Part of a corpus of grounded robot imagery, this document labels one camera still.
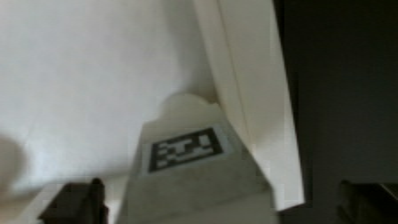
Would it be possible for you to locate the white table leg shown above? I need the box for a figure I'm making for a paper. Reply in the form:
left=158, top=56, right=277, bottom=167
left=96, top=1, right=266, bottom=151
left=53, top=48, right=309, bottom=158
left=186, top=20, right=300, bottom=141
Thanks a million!
left=117, top=94, right=279, bottom=224

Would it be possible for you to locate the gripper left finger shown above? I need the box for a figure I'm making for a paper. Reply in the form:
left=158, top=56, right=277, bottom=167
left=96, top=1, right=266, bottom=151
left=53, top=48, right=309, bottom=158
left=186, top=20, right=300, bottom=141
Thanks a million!
left=39, top=178, right=108, bottom=224

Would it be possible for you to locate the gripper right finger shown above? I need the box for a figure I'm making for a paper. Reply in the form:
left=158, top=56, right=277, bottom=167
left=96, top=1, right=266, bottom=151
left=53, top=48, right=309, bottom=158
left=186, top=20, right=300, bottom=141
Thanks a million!
left=336, top=180, right=398, bottom=224

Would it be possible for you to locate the white square tabletop part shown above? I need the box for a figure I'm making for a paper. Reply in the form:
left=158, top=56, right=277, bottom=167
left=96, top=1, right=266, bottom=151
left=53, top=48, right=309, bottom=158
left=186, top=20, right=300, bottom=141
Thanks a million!
left=0, top=0, right=305, bottom=224

